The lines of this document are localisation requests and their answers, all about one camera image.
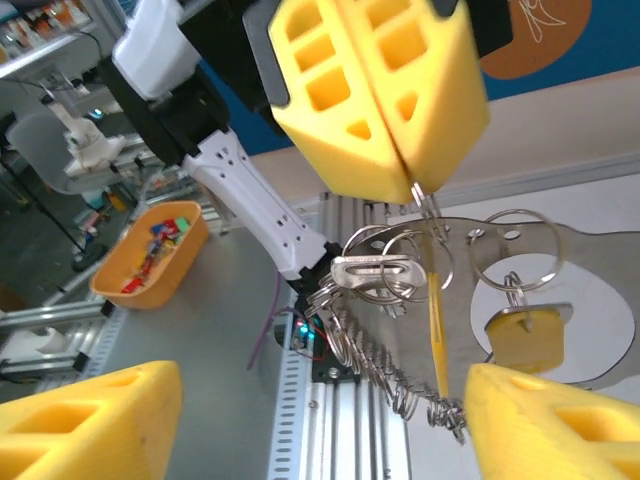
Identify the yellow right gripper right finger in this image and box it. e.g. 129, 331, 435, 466
461, 362, 640, 480

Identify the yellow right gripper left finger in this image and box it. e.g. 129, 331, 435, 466
0, 360, 183, 480

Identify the yellow key tag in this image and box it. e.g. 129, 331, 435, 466
485, 305, 567, 375
426, 272, 451, 401

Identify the silver key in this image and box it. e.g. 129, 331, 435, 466
329, 253, 427, 292

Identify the metal key ring chain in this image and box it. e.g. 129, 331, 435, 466
305, 182, 567, 446

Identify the steel plate with large hole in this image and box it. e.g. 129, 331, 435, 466
362, 212, 640, 399

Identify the aluminium table edge extrusion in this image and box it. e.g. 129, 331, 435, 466
294, 149, 640, 221

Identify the orange plastic bin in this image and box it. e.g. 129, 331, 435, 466
89, 200, 210, 312

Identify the blue panel large orange circle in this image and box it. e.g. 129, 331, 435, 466
202, 0, 640, 157

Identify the small circuit board with LEDs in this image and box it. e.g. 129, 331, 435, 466
291, 317, 324, 354

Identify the grey chair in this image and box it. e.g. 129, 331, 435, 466
4, 110, 101, 197

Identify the aluminium bench frame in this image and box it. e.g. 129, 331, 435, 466
0, 293, 117, 382

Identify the grey slotted cable duct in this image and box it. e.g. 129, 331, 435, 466
267, 344, 316, 480

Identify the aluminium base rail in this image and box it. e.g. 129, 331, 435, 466
304, 192, 416, 480

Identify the thin purple base cable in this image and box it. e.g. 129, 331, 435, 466
246, 273, 282, 371

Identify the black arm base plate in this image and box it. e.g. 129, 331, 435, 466
308, 344, 364, 386

